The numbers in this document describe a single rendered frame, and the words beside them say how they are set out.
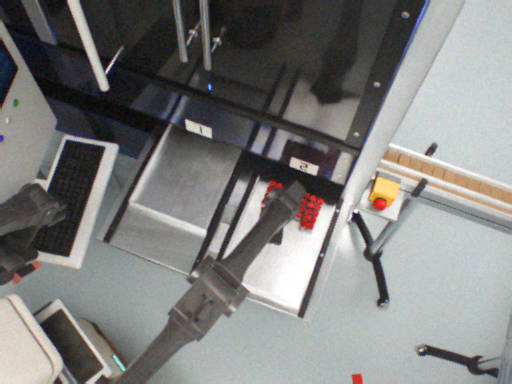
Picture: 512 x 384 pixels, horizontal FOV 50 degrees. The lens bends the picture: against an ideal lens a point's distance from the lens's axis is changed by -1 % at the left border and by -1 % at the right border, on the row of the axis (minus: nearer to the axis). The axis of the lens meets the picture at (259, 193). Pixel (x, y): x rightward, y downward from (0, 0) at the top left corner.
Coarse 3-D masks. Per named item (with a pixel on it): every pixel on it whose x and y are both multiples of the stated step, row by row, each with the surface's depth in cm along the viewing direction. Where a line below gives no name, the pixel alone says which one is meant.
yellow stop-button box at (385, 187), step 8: (376, 176) 166; (384, 176) 163; (392, 176) 164; (376, 184) 162; (384, 184) 162; (392, 184) 162; (376, 192) 161; (384, 192) 161; (392, 192) 161; (368, 200) 167; (384, 200) 163; (392, 200) 162
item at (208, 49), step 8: (200, 0) 107; (208, 0) 108; (200, 8) 109; (208, 8) 109; (200, 16) 112; (208, 16) 111; (208, 24) 113; (208, 32) 116; (208, 40) 118; (216, 40) 127; (208, 48) 120; (208, 56) 123; (208, 64) 125
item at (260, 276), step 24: (264, 192) 176; (240, 216) 169; (240, 240) 169; (288, 240) 170; (312, 240) 170; (264, 264) 166; (288, 264) 167; (312, 264) 166; (264, 288) 164; (288, 288) 164
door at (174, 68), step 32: (64, 0) 136; (96, 0) 131; (128, 0) 127; (160, 0) 123; (192, 0) 119; (64, 32) 149; (96, 32) 144; (128, 32) 138; (160, 32) 133; (128, 64) 152; (160, 64) 146; (192, 64) 140
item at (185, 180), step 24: (168, 144) 181; (192, 144) 182; (216, 144) 182; (168, 168) 178; (192, 168) 178; (216, 168) 179; (144, 192) 174; (168, 192) 174; (192, 192) 175; (216, 192) 175; (168, 216) 168; (192, 216) 172
